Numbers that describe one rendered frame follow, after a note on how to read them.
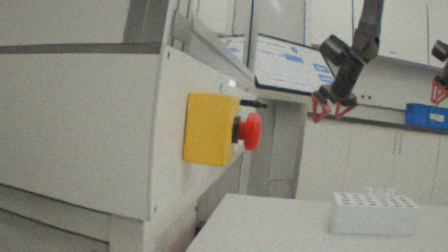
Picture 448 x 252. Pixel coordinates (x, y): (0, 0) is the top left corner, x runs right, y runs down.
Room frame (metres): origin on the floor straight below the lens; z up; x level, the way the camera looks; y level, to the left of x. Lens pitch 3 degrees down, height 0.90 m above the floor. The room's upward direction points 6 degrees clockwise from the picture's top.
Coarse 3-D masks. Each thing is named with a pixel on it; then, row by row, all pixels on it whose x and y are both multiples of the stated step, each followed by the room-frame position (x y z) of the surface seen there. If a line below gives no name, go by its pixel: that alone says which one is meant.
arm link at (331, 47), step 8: (328, 40) 1.08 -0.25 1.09; (336, 40) 1.07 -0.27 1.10; (360, 40) 1.00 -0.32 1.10; (320, 48) 1.09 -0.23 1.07; (328, 48) 1.07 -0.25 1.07; (336, 48) 1.06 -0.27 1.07; (344, 48) 1.06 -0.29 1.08; (352, 48) 1.02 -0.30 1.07; (360, 48) 1.00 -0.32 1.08; (328, 56) 1.08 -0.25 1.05; (336, 56) 1.06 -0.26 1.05; (360, 56) 1.01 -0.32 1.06; (336, 64) 1.08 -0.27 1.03
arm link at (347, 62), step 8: (344, 56) 1.07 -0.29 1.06; (352, 56) 1.04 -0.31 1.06; (344, 64) 1.04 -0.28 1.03; (352, 64) 1.02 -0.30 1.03; (360, 64) 1.03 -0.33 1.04; (344, 72) 1.04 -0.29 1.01; (352, 72) 1.03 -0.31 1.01; (360, 72) 1.04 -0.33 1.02; (344, 80) 1.06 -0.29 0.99; (352, 80) 1.05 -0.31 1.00
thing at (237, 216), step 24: (216, 216) 0.54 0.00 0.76; (240, 216) 0.56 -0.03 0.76; (264, 216) 0.56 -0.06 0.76; (288, 216) 0.57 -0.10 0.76; (312, 216) 0.57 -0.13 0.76; (432, 216) 0.57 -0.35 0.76; (216, 240) 0.44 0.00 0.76; (240, 240) 0.45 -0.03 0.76; (264, 240) 0.45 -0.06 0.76; (288, 240) 0.45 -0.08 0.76; (312, 240) 0.45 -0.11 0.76; (336, 240) 0.45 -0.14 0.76; (360, 240) 0.45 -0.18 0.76; (384, 240) 0.45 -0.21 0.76; (408, 240) 0.44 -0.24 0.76; (432, 240) 0.43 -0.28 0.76
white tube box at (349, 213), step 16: (336, 192) 0.56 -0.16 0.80; (336, 208) 0.48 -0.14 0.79; (352, 208) 0.48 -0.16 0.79; (368, 208) 0.48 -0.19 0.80; (384, 208) 0.47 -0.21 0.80; (400, 208) 0.47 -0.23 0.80; (416, 208) 0.46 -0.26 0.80; (336, 224) 0.48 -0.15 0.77; (352, 224) 0.48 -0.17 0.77; (368, 224) 0.48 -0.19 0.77; (384, 224) 0.47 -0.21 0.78; (400, 224) 0.47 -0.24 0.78; (416, 224) 0.46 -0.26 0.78
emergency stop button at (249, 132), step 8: (248, 120) 0.46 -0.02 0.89; (256, 120) 0.46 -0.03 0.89; (240, 128) 0.47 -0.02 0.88; (248, 128) 0.45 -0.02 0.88; (256, 128) 0.46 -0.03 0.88; (240, 136) 0.47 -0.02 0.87; (248, 136) 0.45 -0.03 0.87; (256, 136) 0.46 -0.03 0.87; (248, 144) 0.46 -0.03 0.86; (256, 144) 0.46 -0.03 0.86
